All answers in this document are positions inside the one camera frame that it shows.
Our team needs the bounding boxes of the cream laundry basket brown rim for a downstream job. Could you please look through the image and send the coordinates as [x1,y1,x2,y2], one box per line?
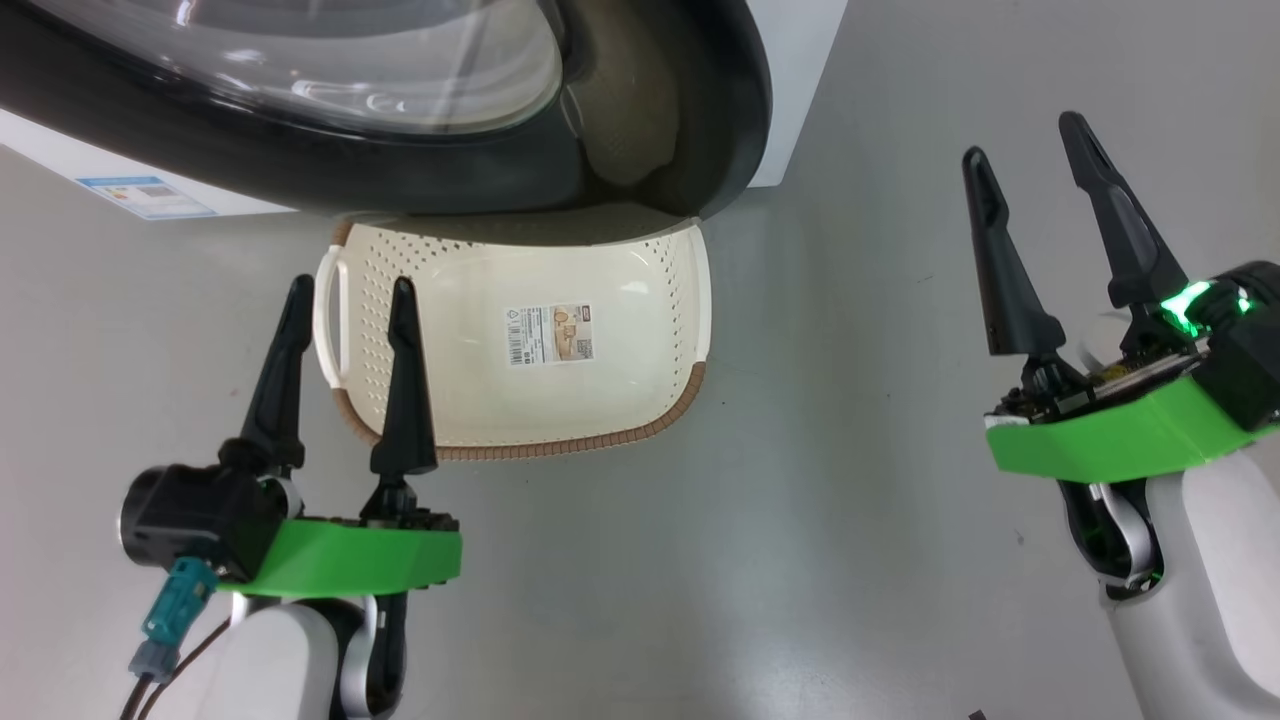
[313,215,713,462]

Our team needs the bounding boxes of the blue energy label sticker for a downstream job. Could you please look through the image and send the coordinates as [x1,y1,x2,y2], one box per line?
[77,176,217,221]

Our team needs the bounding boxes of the white front-load washing machine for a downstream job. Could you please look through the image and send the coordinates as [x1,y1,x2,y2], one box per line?
[0,0,849,221]

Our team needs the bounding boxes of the left teal connector black cable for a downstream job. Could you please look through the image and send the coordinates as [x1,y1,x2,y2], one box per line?
[118,558,236,720]

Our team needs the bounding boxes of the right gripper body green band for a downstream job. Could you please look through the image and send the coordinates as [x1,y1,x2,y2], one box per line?
[985,345,1280,483]

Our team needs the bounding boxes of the black glass washing machine door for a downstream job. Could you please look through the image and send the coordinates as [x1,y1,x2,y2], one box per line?
[0,0,773,247]

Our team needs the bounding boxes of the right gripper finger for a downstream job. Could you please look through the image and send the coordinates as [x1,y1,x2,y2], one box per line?
[1058,111,1196,361]
[962,147,1086,401]

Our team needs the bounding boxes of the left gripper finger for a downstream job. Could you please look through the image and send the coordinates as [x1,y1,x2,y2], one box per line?
[220,275,314,477]
[365,277,439,517]

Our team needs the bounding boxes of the basket barcode label sticker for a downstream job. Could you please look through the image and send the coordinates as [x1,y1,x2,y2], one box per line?
[505,303,597,368]

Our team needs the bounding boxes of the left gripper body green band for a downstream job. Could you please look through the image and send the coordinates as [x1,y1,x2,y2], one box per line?
[215,480,463,601]

